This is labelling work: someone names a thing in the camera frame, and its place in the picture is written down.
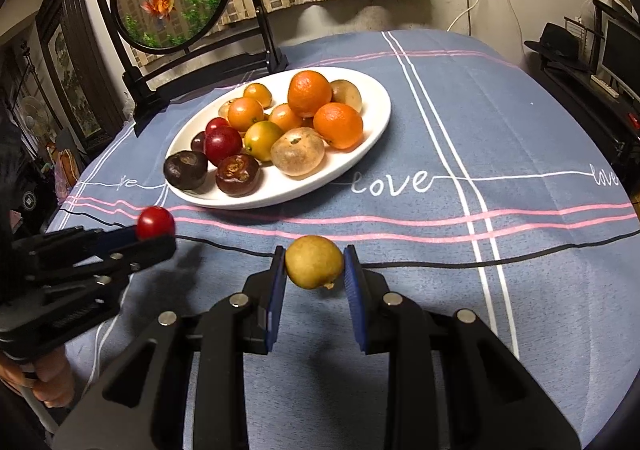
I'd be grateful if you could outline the blue-grey striped tablecloth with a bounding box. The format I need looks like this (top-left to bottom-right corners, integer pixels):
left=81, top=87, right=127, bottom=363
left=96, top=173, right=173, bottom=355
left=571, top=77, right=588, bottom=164
left=45, top=30, right=640, bottom=450

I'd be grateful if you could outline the heart-shaped dark brown mangosteen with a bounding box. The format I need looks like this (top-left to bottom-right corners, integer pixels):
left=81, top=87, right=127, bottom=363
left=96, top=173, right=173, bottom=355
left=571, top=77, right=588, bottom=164
left=163, top=150, right=209, bottom=191

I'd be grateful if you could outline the small red cherry tomato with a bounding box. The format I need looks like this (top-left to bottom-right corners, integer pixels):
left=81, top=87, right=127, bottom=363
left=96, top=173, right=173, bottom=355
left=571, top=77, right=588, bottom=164
left=137, top=206, right=176, bottom=241

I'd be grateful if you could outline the black box white logo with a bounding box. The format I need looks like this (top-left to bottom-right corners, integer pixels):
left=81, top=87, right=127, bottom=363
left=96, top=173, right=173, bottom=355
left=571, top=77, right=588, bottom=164
left=10, top=180, right=51, bottom=225

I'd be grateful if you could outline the white oval plate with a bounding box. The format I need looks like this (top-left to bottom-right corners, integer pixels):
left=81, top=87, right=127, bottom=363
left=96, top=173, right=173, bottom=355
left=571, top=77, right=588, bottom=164
left=164, top=67, right=392, bottom=211

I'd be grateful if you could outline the person's left hand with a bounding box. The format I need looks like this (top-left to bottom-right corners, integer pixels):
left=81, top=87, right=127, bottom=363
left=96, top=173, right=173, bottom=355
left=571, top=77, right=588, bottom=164
left=0, top=346, right=77, bottom=410

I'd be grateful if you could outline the small yellow fruit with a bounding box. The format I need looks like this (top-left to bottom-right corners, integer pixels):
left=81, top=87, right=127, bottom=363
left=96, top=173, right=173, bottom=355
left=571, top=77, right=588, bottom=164
left=284, top=235, right=345, bottom=291

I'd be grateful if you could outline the large dimpled orange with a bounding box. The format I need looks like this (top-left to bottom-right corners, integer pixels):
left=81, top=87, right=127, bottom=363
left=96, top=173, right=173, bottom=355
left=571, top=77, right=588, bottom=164
left=287, top=70, right=333, bottom=118

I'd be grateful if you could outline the large red plum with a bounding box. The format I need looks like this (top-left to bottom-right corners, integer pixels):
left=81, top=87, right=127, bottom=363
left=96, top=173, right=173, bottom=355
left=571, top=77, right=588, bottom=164
left=203, top=125, right=244, bottom=167

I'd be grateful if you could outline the medium smooth orange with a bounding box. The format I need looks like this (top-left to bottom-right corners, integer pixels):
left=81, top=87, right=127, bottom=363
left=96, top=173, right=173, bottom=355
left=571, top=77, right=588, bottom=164
left=227, top=96, right=265, bottom=133

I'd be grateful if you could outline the black desk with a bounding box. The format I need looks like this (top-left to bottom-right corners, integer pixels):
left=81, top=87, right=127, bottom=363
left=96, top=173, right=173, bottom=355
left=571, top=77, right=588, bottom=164
left=525, top=47, right=640, bottom=171

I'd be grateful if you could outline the orange mandarin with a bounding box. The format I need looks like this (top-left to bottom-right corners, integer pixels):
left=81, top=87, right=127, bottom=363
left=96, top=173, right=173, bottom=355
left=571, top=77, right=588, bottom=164
left=313, top=102, right=365, bottom=151

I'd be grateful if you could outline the dark framed painting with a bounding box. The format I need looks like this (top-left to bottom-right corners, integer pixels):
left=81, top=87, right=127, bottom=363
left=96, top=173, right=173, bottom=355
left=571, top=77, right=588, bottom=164
left=35, top=0, right=126, bottom=155

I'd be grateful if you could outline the black hat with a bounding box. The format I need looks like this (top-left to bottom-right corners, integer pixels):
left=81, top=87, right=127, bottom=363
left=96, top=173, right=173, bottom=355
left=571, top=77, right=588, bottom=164
left=524, top=22, right=592, bottom=71

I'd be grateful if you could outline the round dark brown mangosteen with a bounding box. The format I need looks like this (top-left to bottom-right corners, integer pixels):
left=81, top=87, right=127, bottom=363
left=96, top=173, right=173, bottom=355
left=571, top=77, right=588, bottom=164
left=215, top=153, right=260, bottom=197

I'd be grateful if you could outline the computer monitor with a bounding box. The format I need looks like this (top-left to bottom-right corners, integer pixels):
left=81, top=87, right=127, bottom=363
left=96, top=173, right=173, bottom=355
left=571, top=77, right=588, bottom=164
left=599, top=17, right=640, bottom=98

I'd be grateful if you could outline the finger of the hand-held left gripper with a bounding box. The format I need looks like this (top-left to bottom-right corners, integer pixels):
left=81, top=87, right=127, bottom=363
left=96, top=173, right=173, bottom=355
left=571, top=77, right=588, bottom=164
left=11, top=225, right=143, bottom=275
left=36, top=234, right=177, bottom=309

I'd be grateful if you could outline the large tan spotted fruit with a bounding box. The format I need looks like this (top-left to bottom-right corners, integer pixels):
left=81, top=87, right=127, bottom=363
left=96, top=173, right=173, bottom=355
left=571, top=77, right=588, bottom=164
left=270, top=127, right=326, bottom=179

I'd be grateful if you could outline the white cushion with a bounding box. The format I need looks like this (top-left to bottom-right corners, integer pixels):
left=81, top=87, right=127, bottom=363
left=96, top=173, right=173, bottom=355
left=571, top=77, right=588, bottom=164
left=295, top=4, right=433, bottom=38

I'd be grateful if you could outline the small orange kumquat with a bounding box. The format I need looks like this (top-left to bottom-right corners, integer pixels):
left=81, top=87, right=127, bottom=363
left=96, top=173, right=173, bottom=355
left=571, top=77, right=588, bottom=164
left=243, top=82, right=273, bottom=109
left=268, top=102, right=304, bottom=133

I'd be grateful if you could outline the white power cable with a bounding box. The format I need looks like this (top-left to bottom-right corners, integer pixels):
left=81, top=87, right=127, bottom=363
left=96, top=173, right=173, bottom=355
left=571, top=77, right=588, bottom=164
left=446, top=0, right=487, bottom=33

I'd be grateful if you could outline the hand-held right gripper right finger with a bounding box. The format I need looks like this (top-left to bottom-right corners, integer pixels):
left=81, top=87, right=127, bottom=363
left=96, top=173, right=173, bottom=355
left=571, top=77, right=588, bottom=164
left=343, top=245, right=581, bottom=450

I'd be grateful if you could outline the green-yellow citrus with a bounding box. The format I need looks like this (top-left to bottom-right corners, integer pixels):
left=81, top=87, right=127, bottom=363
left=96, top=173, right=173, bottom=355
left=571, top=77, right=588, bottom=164
left=243, top=120, right=285, bottom=163

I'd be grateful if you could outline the white electric fan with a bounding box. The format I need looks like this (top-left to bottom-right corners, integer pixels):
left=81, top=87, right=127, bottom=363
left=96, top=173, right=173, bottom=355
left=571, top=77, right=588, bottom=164
left=15, top=94, right=56, bottom=141

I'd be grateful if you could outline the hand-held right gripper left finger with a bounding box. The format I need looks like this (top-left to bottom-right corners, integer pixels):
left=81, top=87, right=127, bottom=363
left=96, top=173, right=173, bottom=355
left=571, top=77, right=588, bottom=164
left=52, top=246, right=288, bottom=450

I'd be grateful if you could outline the orange patterned bag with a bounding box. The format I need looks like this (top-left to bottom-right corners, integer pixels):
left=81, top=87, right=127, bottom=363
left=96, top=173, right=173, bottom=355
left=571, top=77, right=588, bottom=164
left=52, top=145, right=86, bottom=198

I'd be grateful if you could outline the tan round fruit dark stem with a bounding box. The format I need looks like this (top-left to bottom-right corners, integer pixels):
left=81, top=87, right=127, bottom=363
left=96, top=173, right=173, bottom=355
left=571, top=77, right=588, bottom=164
left=330, top=79, right=362, bottom=113

